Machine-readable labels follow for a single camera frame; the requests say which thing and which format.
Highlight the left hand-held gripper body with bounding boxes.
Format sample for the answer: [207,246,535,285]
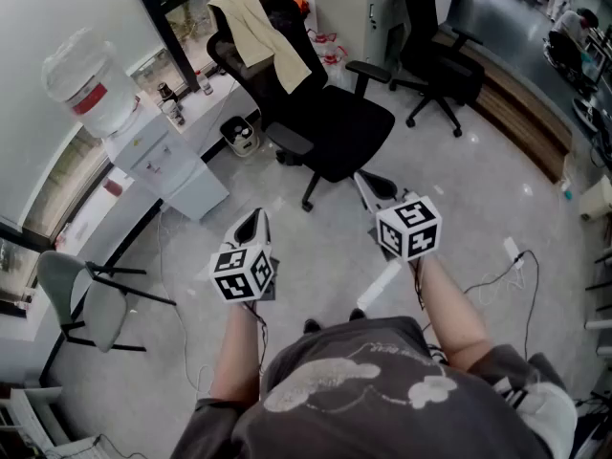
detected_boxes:
[208,239,278,305]

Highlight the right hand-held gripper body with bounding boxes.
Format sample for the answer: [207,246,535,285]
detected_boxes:
[365,189,444,263]

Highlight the black mesh office chair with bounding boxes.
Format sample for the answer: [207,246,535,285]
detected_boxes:
[206,0,397,213]

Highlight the beige clothes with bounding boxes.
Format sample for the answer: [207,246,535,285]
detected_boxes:
[208,0,313,95]

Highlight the person's right forearm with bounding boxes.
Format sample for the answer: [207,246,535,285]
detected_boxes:
[408,253,493,372]

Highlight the person's left forearm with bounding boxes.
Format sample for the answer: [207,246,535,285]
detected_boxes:
[209,301,264,404]

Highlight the grey chair black legs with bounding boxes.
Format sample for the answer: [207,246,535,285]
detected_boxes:
[36,250,177,354]

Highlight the small white bin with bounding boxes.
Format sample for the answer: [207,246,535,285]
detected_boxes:
[219,115,262,158]

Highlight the white water dispenser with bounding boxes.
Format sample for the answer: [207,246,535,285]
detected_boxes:
[102,91,230,223]

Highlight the white power strip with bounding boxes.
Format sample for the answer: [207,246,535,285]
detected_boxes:
[502,236,526,270]

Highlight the patterned lidded cup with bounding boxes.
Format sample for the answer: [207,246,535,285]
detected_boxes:
[161,98,186,127]

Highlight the low wooden platform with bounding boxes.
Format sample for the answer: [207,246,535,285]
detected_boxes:
[432,31,575,185]

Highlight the person's grey printed shirt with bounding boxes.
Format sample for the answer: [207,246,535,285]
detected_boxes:
[169,316,579,459]

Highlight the white metal cabinet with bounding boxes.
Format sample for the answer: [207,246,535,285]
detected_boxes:
[311,0,407,66]

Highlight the beige box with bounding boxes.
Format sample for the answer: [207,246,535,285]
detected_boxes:
[579,174,612,222]

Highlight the clear water jug red label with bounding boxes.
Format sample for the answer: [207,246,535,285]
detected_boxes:
[41,27,141,139]

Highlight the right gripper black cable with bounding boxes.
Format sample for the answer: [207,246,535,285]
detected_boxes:
[409,259,448,362]

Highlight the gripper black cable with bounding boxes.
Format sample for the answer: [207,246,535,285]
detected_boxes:
[243,301,269,377]
[409,259,448,362]

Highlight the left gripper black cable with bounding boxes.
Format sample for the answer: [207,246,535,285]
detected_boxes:
[243,301,269,377]

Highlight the empty jug red handle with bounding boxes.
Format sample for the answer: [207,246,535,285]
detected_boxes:
[305,29,339,56]
[322,44,358,90]

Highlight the black floor cable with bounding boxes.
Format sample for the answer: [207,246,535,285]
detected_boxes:
[463,249,541,361]

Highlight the black window frame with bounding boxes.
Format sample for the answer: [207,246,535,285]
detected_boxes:
[126,0,288,94]

